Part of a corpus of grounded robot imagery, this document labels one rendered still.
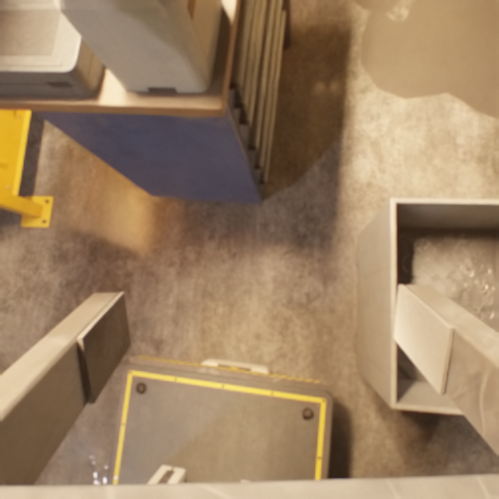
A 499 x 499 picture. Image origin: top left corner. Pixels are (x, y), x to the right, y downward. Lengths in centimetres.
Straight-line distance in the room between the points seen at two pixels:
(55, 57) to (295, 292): 114
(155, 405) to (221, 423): 23
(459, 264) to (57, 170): 177
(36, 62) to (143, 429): 107
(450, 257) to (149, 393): 108
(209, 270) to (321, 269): 48
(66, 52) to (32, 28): 8
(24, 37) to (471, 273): 127
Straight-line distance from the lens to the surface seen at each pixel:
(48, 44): 72
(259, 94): 106
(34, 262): 192
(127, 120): 87
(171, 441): 130
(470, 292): 129
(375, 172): 160
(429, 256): 126
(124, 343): 16
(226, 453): 126
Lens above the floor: 147
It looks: 78 degrees down
